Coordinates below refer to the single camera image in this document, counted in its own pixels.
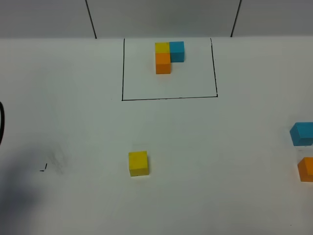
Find template orange cube block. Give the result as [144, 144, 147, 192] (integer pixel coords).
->
[155, 53, 171, 74]

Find loose blue cube block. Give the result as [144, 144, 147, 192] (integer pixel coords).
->
[290, 122, 313, 146]

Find template blue cube block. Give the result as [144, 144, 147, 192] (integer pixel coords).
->
[169, 41, 185, 63]

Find template yellow cube block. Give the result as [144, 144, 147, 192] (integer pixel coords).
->
[155, 42, 170, 53]

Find loose yellow cube block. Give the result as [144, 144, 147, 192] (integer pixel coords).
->
[129, 151, 149, 177]

